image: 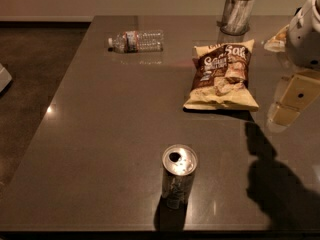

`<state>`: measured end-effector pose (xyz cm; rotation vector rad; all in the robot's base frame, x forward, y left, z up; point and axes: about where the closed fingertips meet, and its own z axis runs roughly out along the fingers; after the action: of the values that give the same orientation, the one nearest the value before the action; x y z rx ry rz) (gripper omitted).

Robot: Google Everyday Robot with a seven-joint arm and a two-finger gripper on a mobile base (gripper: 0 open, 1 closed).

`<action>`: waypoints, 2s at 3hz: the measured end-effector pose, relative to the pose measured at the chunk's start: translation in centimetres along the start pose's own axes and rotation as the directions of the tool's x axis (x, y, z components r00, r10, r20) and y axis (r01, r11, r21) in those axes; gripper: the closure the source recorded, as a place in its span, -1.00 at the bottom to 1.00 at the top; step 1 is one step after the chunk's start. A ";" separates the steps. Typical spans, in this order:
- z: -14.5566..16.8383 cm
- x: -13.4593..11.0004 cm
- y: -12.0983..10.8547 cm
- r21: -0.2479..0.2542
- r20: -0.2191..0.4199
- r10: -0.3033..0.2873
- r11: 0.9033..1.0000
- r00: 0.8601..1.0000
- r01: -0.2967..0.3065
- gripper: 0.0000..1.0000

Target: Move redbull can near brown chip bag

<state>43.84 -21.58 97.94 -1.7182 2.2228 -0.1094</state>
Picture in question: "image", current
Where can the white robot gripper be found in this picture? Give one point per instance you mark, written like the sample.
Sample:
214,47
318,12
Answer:
305,42

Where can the silver redbull can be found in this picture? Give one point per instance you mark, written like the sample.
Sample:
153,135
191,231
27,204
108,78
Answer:
179,166

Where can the brown and yellow chip bag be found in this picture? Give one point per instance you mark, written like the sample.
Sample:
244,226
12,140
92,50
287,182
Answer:
221,78

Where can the metal mesh cup holder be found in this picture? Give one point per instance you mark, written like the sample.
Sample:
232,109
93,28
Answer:
236,16

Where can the clear plastic water bottle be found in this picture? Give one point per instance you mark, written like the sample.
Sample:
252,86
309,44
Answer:
137,41

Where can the grey object at left edge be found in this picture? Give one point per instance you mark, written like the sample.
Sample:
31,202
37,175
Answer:
5,77

